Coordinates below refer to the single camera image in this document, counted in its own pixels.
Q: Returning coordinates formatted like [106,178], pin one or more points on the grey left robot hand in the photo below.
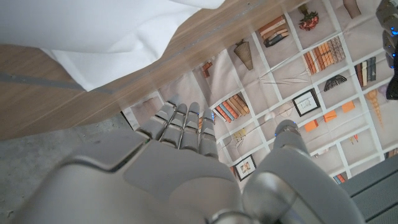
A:
[390,18]

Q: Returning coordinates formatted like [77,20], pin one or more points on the printed bookshelf backdrop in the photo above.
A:
[280,77]

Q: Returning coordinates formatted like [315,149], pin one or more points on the white cleaning cloth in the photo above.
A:
[93,31]

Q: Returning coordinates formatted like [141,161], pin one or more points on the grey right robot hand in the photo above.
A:
[155,180]

